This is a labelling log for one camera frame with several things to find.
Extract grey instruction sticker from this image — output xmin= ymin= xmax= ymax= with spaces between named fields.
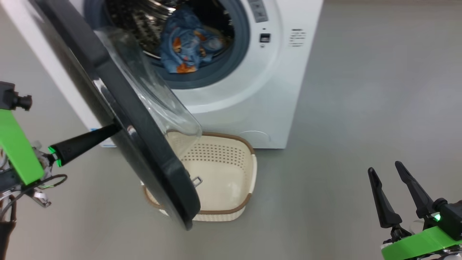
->
xmin=248 ymin=0 xmax=268 ymax=23

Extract steel washing machine drum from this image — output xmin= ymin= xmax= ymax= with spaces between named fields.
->
xmin=105 ymin=0 xmax=235 ymax=60

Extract black washing machine door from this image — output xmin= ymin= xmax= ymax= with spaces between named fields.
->
xmin=31 ymin=0 xmax=202 ymax=231

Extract cream basket with brown rim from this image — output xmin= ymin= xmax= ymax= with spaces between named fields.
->
xmin=143 ymin=131 xmax=258 ymax=222

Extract thin black left gripper cable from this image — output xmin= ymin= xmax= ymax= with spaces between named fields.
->
xmin=14 ymin=174 xmax=68 ymax=208

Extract white front-load washing machine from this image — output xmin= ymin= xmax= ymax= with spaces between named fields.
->
xmin=0 ymin=0 xmax=324 ymax=149

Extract blue bear print garment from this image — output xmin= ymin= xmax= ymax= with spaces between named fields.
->
xmin=159 ymin=5 xmax=226 ymax=74

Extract round drain filter cover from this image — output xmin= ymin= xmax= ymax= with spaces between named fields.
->
xmin=238 ymin=130 xmax=271 ymax=146

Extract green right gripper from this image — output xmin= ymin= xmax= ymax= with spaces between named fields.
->
xmin=367 ymin=161 xmax=462 ymax=260

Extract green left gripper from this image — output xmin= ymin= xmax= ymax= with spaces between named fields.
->
xmin=0 ymin=109 xmax=122 ymax=185

